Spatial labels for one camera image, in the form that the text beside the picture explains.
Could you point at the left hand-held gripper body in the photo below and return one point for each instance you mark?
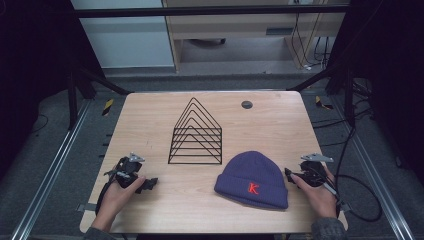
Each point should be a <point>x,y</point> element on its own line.
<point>128,171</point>

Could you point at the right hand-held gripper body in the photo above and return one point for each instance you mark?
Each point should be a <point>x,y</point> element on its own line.
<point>311,173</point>

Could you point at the purple knitted beanie hat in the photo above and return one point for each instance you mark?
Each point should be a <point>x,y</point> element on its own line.
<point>251,180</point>

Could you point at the person's right hand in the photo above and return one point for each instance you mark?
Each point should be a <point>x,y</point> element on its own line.
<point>320,200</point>

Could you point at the person's left hand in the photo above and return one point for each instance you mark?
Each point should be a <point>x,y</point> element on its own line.
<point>115,200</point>

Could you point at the yellow black striped tape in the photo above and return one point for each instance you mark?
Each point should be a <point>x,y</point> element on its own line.
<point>107,107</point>
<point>322,103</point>

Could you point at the grey round table grommet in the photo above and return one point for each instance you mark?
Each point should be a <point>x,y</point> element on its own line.
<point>246,104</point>

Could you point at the black metal stand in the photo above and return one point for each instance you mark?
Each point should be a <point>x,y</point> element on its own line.
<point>346,93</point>
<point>75,96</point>

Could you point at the white cabinet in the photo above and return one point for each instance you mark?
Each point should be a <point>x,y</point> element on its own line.
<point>123,43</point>

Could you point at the black curtain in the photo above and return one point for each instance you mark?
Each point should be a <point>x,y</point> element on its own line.
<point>393,66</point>
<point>33,66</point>

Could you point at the light wooden office desk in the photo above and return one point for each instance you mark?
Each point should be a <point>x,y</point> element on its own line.
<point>240,26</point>

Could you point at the grey metal table bracket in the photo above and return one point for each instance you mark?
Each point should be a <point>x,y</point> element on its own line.
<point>344,206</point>
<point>86,207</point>

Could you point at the aluminium floor rail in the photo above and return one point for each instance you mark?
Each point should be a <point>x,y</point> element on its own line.
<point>376,173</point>
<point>50,170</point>

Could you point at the black horizontal frame bar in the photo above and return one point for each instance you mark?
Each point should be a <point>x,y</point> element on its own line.
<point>200,11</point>

